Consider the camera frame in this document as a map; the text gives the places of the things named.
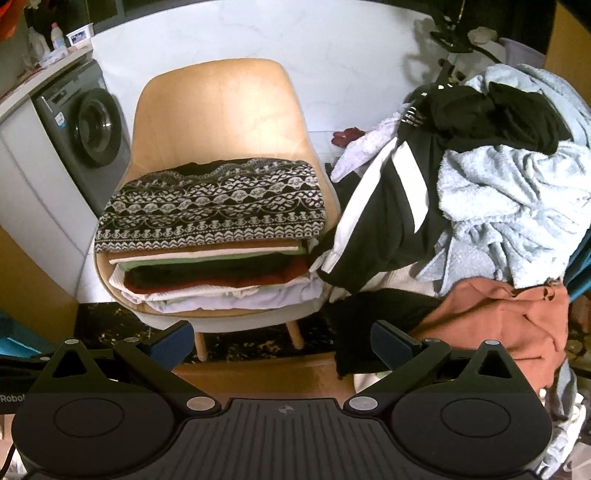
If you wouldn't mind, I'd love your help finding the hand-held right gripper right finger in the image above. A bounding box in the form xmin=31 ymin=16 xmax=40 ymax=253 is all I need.
xmin=344 ymin=320 xmax=518 ymax=413

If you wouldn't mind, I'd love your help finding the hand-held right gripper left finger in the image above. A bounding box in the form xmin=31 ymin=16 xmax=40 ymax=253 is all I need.
xmin=46 ymin=320 xmax=220 ymax=414

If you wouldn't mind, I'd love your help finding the black white patterned sweater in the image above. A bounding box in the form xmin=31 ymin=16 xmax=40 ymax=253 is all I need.
xmin=95 ymin=158 xmax=328 ymax=254

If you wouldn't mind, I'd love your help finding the stack of folded clothes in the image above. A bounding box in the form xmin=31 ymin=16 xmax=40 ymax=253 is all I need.
xmin=108 ymin=237 xmax=324 ymax=317

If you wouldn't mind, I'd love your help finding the teal object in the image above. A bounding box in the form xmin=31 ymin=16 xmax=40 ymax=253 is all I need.
xmin=0 ymin=309 xmax=40 ymax=356

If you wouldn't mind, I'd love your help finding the dark patterned rug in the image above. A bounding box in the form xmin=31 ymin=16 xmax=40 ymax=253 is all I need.
xmin=76 ymin=300 xmax=342 ymax=365

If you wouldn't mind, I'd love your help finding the rust brown garment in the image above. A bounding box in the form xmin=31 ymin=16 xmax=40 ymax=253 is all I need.
xmin=411 ymin=277 xmax=571 ymax=393

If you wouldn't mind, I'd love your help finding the black white striped jacket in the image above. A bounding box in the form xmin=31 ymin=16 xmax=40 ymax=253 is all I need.
xmin=318 ymin=85 xmax=462 ymax=294

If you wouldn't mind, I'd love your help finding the light blue fleece robe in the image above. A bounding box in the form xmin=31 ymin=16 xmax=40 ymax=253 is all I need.
xmin=413 ymin=64 xmax=591 ymax=296

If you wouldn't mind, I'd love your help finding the white satin garment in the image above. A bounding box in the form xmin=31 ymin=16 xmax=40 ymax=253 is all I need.
xmin=538 ymin=357 xmax=591 ymax=480

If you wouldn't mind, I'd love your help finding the lavender fleece garment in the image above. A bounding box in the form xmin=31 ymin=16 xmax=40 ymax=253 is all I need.
xmin=330 ymin=115 xmax=400 ymax=183

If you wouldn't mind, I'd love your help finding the dark red small cloth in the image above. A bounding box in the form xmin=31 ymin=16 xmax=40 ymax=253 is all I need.
xmin=332 ymin=128 xmax=365 ymax=148

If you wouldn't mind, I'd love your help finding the beige wooden chair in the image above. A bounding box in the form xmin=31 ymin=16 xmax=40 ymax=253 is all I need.
xmin=92 ymin=58 xmax=342 ymax=363

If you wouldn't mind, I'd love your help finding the grey washing machine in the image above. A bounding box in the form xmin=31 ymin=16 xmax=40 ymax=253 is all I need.
xmin=31 ymin=60 xmax=132 ymax=217

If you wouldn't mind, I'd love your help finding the black garment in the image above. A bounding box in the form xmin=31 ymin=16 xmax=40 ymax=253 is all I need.
xmin=431 ymin=82 xmax=573 ymax=155

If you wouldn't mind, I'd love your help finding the grey laundry basket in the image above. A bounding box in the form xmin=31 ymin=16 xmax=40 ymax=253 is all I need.
xmin=501 ymin=37 xmax=548 ymax=70

